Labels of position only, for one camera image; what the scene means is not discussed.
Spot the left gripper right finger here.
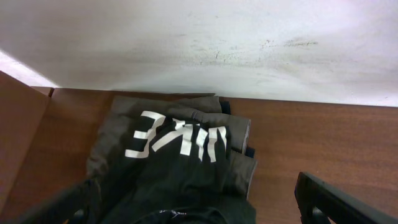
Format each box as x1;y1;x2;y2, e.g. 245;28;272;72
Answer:
294;172;397;224

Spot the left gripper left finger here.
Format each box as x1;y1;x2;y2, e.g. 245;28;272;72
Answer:
6;179;101;224

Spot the dark green t-shirt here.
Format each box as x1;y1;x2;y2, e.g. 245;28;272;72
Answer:
93;110;257;224

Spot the folded grey-brown garment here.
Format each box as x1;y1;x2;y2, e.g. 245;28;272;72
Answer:
86;96;257;197

